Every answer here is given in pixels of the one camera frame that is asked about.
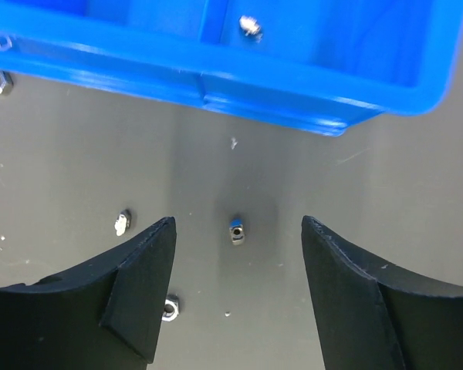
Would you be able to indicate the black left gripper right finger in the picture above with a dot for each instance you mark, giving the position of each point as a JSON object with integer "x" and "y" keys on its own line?
{"x": 373, "y": 314}

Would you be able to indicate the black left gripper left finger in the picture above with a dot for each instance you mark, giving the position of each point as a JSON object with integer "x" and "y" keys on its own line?
{"x": 104, "y": 313}

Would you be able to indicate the blue plastic divided bin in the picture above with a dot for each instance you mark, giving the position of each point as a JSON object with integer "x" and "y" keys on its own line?
{"x": 321, "y": 66}

